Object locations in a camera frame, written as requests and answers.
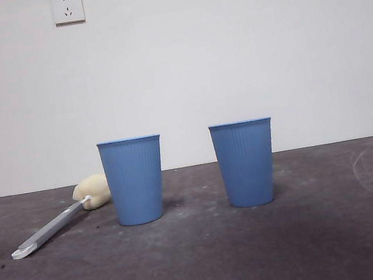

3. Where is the white wall socket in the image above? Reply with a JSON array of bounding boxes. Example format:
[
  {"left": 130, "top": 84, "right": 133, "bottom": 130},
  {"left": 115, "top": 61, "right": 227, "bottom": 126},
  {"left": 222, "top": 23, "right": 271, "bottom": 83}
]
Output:
[{"left": 50, "top": 0, "right": 87, "bottom": 27}]

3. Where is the sponge cup brush grey handle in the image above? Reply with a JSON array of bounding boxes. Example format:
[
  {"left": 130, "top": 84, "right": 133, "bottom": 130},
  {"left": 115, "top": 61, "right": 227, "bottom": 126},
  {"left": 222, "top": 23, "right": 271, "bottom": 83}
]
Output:
[{"left": 1, "top": 172, "right": 120, "bottom": 261}]

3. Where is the blue ribbed plastic cup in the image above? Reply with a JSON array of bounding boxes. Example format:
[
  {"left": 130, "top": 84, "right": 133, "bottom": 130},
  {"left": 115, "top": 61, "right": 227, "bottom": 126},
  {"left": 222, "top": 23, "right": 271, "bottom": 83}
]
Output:
[
  {"left": 95, "top": 133, "right": 173, "bottom": 230},
  {"left": 207, "top": 116, "right": 285, "bottom": 213}
]

